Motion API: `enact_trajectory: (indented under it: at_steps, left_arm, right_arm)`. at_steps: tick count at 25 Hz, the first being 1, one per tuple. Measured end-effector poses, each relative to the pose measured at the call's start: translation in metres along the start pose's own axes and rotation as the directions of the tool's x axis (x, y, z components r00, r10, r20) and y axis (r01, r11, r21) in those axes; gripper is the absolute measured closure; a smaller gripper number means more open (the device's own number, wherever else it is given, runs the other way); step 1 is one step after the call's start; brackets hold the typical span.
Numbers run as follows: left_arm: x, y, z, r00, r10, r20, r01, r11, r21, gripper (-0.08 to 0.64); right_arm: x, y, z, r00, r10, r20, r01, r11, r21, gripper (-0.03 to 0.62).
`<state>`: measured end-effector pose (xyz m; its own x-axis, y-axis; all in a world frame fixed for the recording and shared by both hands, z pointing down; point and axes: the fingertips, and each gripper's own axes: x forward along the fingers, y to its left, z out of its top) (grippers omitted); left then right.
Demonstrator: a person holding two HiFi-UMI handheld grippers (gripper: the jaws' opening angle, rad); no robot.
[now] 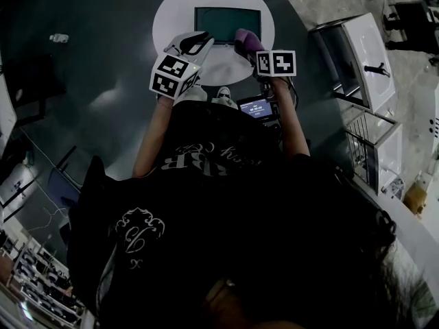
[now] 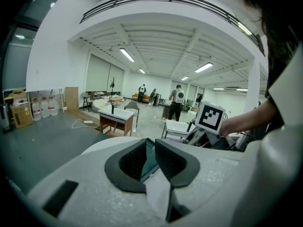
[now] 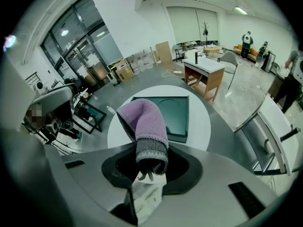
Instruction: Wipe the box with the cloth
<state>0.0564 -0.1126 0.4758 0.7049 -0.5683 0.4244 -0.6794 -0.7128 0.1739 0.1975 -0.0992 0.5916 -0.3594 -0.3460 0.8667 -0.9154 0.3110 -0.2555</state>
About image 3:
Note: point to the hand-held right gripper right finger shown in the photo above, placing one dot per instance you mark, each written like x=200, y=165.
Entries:
x=201, y=197

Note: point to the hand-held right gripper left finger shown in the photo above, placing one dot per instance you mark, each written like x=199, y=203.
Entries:
x=94, y=188

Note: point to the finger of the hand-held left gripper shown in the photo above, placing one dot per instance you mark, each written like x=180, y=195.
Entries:
x=56, y=96

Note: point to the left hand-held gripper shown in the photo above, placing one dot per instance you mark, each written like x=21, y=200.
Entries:
x=26, y=169

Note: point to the purple cloth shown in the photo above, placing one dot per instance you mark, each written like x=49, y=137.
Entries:
x=149, y=122

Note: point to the dark green box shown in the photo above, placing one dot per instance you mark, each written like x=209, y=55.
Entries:
x=175, y=112

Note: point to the brown cardboard box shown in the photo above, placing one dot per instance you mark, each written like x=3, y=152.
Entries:
x=124, y=73

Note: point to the glass entrance door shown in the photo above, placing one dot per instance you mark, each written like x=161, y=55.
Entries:
x=78, y=53

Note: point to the white bottle on floor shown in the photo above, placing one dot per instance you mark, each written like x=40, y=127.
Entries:
x=110, y=109

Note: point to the row of clear water jugs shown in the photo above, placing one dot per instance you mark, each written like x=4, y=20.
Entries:
x=142, y=64

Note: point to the white vanity cabinet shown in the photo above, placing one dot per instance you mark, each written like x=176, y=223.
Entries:
x=272, y=117

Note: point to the black faucet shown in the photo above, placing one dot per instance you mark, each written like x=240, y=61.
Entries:
x=288, y=135
x=196, y=58

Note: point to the wooden board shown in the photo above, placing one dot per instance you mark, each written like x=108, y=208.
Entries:
x=164, y=52

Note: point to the wooden cabinet with white basin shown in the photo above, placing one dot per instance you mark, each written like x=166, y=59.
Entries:
x=215, y=79

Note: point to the white power strip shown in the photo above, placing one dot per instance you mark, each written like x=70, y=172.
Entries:
x=178, y=72

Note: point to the white chair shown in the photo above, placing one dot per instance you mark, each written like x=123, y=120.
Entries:
x=177, y=48

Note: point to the grey shell chair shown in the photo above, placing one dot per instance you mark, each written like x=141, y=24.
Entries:
x=228, y=59

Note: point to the white roller blind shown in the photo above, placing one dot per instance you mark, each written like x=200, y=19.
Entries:
x=184, y=25

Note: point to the low wooden table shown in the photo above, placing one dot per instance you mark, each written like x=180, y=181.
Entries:
x=213, y=49

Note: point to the orange sofa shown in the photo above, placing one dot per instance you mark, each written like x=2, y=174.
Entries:
x=253, y=54

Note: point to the black coat rack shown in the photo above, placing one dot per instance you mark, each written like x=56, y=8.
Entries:
x=205, y=32

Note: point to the ceiling tube light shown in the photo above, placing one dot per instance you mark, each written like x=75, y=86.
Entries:
x=241, y=10

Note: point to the black frame glass cabinet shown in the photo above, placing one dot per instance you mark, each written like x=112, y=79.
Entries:
x=94, y=110

